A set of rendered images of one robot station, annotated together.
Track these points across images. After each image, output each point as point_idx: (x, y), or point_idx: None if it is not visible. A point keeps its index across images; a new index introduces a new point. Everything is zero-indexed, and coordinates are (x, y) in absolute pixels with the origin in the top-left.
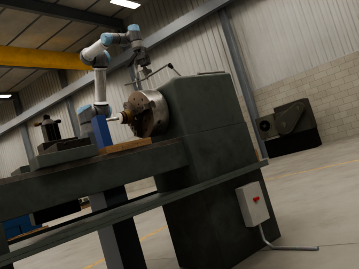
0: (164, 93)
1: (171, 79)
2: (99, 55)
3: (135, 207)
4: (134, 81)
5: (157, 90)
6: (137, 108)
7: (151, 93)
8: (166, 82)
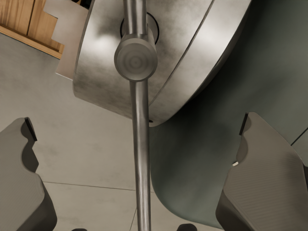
0: (171, 131)
1: (162, 201)
2: None
3: (10, 37)
4: (130, 8)
5: (205, 112)
6: (52, 37)
7: (112, 108)
8: (179, 178)
